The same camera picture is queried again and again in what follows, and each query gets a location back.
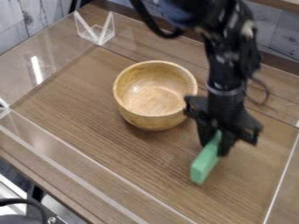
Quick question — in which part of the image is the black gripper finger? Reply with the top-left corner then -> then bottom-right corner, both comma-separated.
219,130 -> 238,157
195,112 -> 218,146

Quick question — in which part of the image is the black cable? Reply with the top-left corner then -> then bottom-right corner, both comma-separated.
0,198 -> 48,224

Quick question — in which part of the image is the clear acrylic corner bracket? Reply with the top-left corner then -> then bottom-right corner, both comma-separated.
74,11 -> 117,46

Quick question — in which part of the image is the green rectangular stick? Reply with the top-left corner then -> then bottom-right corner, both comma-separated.
190,131 -> 222,184

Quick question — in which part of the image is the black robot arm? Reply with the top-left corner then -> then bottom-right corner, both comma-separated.
130,0 -> 263,157

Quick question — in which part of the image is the wooden bowl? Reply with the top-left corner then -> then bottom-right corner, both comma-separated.
113,60 -> 198,131

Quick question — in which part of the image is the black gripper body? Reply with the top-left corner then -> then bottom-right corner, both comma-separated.
185,84 -> 263,145

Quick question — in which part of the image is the clear acrylic tray wall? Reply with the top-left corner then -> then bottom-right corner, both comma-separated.
0,17 -> 299,224

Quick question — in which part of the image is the black table leg bracket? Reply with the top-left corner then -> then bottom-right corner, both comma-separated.
26,185 -> 68,224

